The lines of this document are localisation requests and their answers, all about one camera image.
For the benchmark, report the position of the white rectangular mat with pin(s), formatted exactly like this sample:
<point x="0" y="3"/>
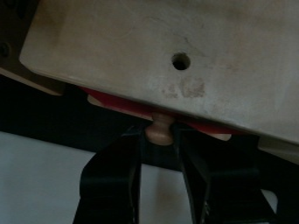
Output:
<point x="38" y="180"/>

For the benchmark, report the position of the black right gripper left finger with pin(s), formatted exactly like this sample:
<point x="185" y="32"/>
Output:
<point x="110" y="180"/>

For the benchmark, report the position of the red-fronted drawer with wooden knob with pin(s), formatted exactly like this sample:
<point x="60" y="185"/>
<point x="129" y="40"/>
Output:
<point x="116" y="103"/>

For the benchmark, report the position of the light wooden toy cabinet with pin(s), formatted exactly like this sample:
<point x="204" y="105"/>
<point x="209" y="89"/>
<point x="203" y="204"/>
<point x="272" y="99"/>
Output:
<point x="10" y="43"/>

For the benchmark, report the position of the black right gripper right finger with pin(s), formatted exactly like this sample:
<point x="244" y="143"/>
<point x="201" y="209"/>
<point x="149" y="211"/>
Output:
<point x="217" y="186"/>

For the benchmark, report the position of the light wooden drawer cabinet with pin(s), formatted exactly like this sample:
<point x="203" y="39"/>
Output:
<point x="116" y="43"/>

